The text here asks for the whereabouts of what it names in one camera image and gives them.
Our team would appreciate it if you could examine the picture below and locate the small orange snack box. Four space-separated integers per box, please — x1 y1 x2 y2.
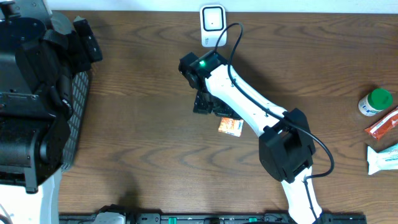
218 117 244 137

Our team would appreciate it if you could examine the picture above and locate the green lid jar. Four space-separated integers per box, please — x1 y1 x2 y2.
358 88 393 116

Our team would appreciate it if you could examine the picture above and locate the orange candy bar wrapper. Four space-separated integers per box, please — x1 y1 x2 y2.
364 108 397 140

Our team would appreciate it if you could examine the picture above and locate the teal wipes packet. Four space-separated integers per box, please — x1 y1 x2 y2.
367 144 397 175

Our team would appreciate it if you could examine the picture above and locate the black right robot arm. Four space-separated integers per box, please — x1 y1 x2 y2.
178 50 322 223

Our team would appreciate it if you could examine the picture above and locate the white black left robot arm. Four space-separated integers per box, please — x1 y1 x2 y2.
1 1 103 223

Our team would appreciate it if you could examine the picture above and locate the white barcode scanner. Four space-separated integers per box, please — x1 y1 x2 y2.
200 4 227 48

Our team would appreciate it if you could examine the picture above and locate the grey plastic mesh basket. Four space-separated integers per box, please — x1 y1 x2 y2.
46 11 91 174

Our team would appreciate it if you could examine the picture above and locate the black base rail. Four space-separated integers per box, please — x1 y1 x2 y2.
58 203 368 224

